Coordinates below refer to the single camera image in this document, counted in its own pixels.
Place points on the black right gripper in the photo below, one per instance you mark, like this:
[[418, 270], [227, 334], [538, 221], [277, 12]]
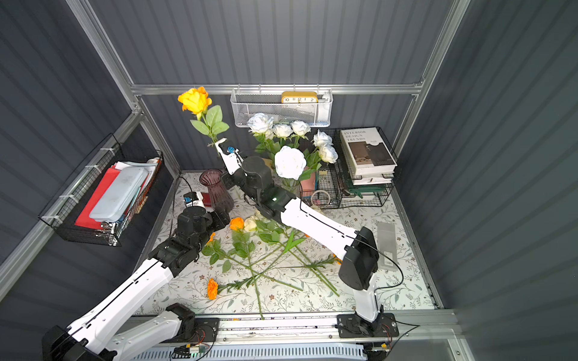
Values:
[[239, 176]]

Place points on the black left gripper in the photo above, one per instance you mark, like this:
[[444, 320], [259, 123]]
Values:
[[217, 219]]

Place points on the orange yellow rose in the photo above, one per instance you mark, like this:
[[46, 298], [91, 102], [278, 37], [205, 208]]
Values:
[[209, 118]]

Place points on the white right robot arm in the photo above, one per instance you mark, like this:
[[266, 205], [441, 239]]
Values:
[[357, 249]]

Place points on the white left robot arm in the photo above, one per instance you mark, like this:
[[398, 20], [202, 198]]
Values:
[[131, 289]]

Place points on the red wallet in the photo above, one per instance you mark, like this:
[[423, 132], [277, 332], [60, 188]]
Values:
[[206, 199]]

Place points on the purple glass vase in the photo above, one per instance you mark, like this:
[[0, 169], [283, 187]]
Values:
[[219, 197]]

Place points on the orange flower lower left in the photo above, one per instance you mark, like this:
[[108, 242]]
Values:
[[212, 289]]

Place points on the orange flower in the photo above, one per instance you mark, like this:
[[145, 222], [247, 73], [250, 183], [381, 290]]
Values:
[[212, 289], [337, 259]]

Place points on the masking tape roll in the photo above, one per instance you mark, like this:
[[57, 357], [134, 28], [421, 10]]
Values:
[[321, 198]]

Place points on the white plastic case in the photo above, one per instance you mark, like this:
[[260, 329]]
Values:
[[122, 191]]

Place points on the orange flower right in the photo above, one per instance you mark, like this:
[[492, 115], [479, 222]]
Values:
[[337, 259]]

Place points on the white hardcover book stack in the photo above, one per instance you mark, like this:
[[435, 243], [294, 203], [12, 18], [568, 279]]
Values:
[[367, 155]]

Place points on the red folder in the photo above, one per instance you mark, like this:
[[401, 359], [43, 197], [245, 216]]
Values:
[[84, 220]]

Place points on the grey flat card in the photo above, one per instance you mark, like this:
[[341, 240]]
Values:
[[387, 244]]

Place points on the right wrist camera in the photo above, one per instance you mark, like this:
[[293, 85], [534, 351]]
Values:
[[229, 154]]

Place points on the white wire wall basket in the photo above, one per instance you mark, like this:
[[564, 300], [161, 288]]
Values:
[[246, 103]]

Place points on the black wire desk organizer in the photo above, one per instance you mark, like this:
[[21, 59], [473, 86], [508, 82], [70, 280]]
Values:
[[327, 180]]

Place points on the black wire wall basket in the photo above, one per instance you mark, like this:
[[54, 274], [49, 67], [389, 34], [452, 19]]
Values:
[[64, 211]]

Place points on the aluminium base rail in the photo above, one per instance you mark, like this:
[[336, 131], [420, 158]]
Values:
[[245, 329]]

